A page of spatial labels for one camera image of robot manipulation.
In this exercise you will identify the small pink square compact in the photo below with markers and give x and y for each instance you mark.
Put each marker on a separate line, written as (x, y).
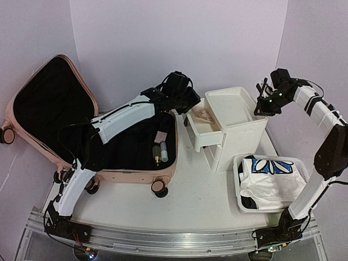
(160, 137)

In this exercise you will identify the pink eyeshadow palette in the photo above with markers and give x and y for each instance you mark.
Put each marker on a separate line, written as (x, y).
(202, 115)

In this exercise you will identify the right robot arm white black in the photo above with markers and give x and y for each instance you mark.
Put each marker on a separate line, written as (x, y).
(330, 160)

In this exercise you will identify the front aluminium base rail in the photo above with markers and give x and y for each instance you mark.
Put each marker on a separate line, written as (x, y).
(179, 244)

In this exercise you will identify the frosted gold-capped cosmetic bottle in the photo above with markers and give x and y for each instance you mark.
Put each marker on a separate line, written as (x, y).
(156, 154)

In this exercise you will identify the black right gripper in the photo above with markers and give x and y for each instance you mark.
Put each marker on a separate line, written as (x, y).
(262, 111)

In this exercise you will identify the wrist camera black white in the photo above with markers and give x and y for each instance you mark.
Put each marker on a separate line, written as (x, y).
(279, 82)
(176, 83)

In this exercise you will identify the white three-drawer storage cabinet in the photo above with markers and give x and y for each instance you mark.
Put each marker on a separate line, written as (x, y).
(236, 129)

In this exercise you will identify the pink hard-shell suitcase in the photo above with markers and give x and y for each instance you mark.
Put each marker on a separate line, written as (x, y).
(48, 110)

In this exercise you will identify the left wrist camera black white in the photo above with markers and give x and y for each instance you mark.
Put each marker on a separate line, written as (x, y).
(176, 83)

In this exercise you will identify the white garment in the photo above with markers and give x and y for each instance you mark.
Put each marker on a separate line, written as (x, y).
(269, 185)

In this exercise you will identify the small white tube bottle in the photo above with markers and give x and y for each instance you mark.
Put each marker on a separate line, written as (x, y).
(164, 153)

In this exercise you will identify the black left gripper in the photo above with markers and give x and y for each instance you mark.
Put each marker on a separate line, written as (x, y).
(195, 99)

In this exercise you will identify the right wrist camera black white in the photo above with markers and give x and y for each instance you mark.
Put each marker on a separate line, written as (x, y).
(279, 82)

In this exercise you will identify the white perforated plastic basket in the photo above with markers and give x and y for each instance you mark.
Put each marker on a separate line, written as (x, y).
(244, 209)

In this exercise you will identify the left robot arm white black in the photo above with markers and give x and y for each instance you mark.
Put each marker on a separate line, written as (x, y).
(135, 143)

